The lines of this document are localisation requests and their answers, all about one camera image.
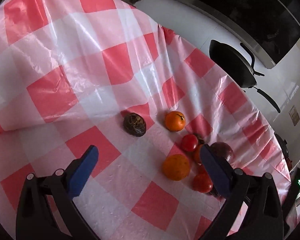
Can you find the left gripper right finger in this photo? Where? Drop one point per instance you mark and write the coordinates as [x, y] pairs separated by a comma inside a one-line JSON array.
[[252, 207]]

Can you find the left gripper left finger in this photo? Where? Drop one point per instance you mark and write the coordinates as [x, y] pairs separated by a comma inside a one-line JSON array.
[[35, 219]]

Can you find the dark purple round passionfruit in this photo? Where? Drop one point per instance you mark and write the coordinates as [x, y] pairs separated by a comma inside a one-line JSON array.
[[222, 150]]

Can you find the orange tangerine with stem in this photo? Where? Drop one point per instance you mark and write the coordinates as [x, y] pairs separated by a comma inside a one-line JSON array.
[[175, 121]]

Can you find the wrinkled dark passionfruit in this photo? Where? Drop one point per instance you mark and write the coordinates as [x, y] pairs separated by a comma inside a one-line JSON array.
[[134, 124]]

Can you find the small red tomato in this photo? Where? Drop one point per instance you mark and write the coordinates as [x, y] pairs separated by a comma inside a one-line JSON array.
[[201, 169]]

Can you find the small dark fruit behind tomatoes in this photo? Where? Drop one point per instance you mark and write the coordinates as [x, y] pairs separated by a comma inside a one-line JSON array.
[[199, 138]]

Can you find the red white checkered tablecloth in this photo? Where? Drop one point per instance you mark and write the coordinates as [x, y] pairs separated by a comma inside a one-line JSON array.
[[71, 70]]

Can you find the black wok pan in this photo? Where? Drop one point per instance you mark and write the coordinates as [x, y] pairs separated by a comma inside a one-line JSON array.
[[237, 67]]

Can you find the black range hood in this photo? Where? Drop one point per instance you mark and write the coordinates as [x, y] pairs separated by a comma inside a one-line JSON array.
[[269, 28]]

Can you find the wall power outlet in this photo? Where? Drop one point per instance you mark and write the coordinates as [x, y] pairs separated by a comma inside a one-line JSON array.
[[294, 115]]

